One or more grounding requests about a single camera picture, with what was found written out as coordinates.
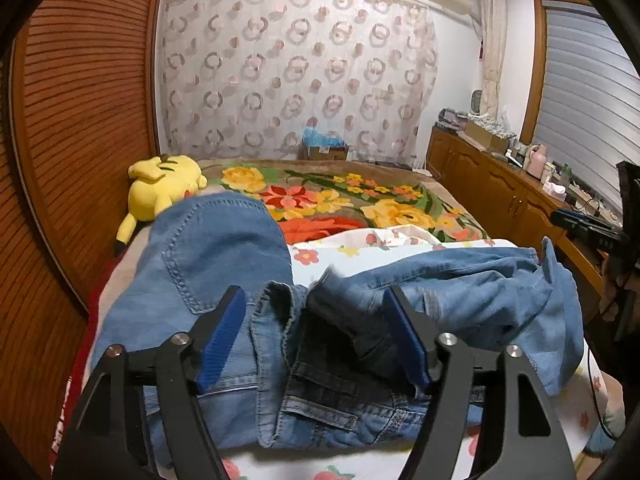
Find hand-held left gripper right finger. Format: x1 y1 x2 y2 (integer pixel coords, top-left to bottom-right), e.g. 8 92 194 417
382 286 578 480

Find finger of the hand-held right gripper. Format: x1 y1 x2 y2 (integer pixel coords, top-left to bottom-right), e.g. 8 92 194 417
551 209 626 247

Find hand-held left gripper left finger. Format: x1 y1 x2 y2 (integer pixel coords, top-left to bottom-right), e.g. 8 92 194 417
52 285 247 480

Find blue denim pants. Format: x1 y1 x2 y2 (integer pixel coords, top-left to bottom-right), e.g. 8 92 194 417
92 191 586 466

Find pink jug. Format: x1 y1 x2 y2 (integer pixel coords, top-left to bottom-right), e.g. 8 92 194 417
527 144 549 180

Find wooden sideboard cabinet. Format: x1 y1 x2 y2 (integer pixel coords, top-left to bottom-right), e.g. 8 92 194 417
426 125 608 293

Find white fruit print sheet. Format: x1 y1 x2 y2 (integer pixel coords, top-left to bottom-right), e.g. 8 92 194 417
220 227 626 480

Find window with grey blind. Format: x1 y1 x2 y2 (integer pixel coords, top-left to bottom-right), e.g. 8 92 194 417
520 0 640 213

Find flat cardboard box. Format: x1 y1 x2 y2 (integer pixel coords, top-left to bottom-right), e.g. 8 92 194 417
465 120 509 154

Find red printed cloth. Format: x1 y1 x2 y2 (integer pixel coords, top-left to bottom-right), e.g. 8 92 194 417
50 355 97 463

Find brown floral blanket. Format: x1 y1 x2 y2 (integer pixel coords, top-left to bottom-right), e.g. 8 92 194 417
200 159 492 248

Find yellow plush toy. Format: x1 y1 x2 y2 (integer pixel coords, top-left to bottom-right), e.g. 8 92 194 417
116 155 208 256

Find cream side curtain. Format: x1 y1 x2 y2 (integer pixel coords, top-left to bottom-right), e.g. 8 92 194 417
477 0 507 117

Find blue plastic bag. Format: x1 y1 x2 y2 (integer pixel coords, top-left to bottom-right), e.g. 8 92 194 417
301 127 347 149

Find wooden louvered wardrobe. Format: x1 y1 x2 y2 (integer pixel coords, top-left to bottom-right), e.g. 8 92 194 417
0 0 169 480

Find ring pattern lace curtain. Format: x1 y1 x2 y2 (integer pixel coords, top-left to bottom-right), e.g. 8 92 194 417
159 0 440 163

